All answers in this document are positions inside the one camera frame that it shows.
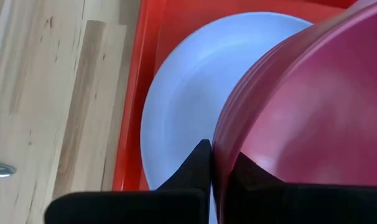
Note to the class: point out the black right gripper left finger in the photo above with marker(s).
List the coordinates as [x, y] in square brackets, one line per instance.
[138, 207]

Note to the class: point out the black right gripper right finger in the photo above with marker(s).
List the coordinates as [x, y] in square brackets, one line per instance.
[300, 205]

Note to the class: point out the pink plastic bowl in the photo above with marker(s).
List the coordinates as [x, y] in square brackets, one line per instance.
[316, 109]

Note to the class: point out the lavender plastic plate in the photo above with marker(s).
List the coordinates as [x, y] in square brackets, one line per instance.
[191, 93]

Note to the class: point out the red plastic tray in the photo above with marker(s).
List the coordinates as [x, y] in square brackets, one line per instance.
[135, 109]

